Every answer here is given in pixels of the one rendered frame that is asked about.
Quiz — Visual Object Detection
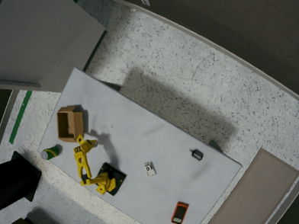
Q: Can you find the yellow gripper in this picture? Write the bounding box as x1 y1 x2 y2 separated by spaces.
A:
77 135 97 153

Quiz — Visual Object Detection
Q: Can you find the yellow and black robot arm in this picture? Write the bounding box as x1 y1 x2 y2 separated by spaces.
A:
73 144 116 194

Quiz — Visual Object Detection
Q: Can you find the green drink can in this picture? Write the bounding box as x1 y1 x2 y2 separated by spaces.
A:
40 146 59 160

